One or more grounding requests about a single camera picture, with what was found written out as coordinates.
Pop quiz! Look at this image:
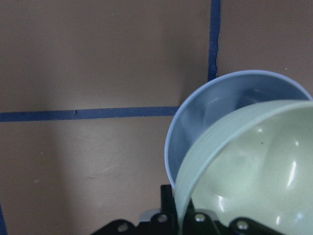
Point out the blue bowl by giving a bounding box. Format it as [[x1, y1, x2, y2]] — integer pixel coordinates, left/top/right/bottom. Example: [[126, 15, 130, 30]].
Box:
[[164, 70, 313, 187]]

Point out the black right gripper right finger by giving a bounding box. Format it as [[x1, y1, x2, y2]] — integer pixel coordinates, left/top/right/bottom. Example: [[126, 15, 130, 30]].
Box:
[[185, 200, 220, 235]]

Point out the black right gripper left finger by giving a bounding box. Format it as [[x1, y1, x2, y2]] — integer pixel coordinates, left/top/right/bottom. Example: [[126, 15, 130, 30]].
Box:
[[160, 185, 178, 235]]

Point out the green bowl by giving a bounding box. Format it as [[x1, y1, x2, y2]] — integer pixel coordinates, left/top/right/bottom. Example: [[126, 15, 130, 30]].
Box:
[[175, 100, 313, 235]]

